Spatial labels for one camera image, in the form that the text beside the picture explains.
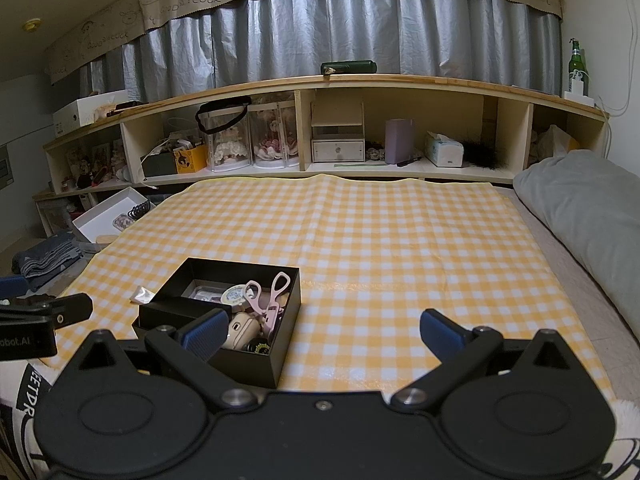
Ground white plastic bag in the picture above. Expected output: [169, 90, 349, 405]
[532, 125, 581, 166]

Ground grey bed sheet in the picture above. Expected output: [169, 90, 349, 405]
[492, 185, 640, 411]

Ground white tissue box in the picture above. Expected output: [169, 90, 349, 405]
[425, 131, 465, 167]

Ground large black box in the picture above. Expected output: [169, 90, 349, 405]
[132, 257, 302, 389]

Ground pink eyelash curler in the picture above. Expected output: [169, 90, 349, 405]
[243, 271, 292, 343]

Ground white cable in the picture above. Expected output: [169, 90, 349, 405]
[595, 0, 633, 113]

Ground yellow cartoon box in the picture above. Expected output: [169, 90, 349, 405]
[174, 144, 208, 173]

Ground black feather duster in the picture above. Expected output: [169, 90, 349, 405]
[460, 140, 511, 171]

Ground green glass bottle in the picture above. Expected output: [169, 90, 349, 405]
[567, 38, 587, 96]

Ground folded blue-grey cloth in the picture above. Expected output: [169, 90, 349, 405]
[11, 230, 83, 293]

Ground grey pillow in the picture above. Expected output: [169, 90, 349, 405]
[512, 149, 640, 338]

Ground white shallow box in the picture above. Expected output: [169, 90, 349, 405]
[71, 186, 152, 243]

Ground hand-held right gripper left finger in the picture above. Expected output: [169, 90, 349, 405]
[75, 307, 256, 408]

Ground clear press-on nail case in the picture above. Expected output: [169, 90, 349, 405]
[185, 280, 233, 303]

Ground purple container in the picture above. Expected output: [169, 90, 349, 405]
[385, 118, 415, 165]

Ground grey curtain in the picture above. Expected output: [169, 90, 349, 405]
[77, 0, 563, 103]

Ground cluster of small figurines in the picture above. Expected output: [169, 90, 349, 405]
[60, 142, 126, 193]

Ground white printed blanket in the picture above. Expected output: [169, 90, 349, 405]
[0, 350, 640, 480]

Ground round white compact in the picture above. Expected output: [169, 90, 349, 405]
[220, 284, 249, 308]

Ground white storage box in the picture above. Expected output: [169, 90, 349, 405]
[52, 90, 130, 133]

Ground yellow checkered cloth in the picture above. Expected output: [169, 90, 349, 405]
[50, 174, 616, 401]

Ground black box with white cord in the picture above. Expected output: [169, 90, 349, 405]
[142, 152, 177, 178]

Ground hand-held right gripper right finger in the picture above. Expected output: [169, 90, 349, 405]
[390, 308, 583, 413]

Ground clear doll case black handle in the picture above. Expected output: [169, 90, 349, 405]
[195, 96, 253, 172]

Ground long wooden shelf unit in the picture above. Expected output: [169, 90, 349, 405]
[32, 74, 611, 241]

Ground dark green case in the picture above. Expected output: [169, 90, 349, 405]
[320, 60, 378, 77]

